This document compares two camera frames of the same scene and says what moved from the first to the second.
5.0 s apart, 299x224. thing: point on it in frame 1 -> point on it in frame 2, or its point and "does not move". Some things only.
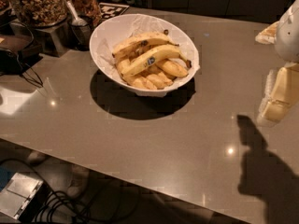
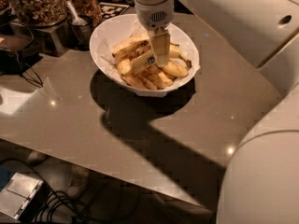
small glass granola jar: (85, 3) does not move
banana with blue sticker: (153, 54) does not move
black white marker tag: (109, 10) does not move
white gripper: (288, 36) -> (154, 15)
